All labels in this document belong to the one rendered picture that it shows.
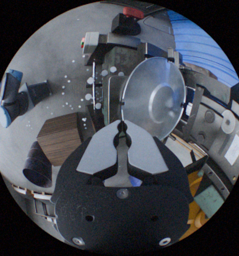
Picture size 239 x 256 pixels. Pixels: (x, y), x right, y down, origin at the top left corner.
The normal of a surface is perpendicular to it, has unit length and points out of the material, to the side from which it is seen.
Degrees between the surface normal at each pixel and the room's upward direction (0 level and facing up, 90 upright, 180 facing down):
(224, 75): 90
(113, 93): 0
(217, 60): 90
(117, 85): 0
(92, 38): 0
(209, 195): 90
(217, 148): 90
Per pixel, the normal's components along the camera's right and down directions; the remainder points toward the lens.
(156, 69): 0.40, 0.45
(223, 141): -0.91, 0.18
